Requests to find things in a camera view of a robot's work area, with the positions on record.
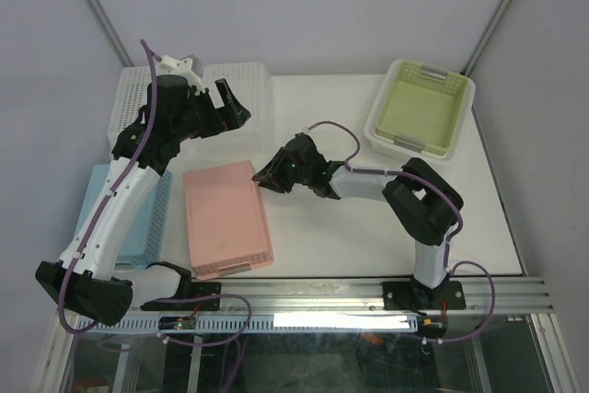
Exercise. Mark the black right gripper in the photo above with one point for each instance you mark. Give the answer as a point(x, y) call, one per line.
point(271, 175)

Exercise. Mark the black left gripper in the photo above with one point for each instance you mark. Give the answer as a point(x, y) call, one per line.
point(236, 116)

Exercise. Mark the pink perforated basket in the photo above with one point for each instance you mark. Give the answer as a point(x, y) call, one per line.
point(227, 226)

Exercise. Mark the small white perforated basket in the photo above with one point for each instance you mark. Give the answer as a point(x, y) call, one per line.
point(414, 112)

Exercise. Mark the light blue perforated basket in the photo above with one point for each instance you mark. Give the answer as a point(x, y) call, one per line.
point(143, 242)

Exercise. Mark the yellow-green perforated basket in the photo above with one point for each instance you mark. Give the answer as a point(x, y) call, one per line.
point(421, 105)

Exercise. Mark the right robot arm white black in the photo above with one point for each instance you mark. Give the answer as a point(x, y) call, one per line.
point(426, 205)

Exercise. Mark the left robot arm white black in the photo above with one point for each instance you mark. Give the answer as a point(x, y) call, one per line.
point(83, 279)

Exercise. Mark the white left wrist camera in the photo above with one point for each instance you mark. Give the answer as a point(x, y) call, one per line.
point(186, 67)

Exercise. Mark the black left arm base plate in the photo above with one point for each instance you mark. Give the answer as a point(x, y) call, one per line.
point(197, 290)

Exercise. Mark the white slotted cable duct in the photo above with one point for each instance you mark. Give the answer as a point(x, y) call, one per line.
point(248, 323)

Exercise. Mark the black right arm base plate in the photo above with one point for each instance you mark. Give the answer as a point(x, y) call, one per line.
point(407, 295)

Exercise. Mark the aluminium frame rail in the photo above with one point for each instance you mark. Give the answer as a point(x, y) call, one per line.
point(521, 350)

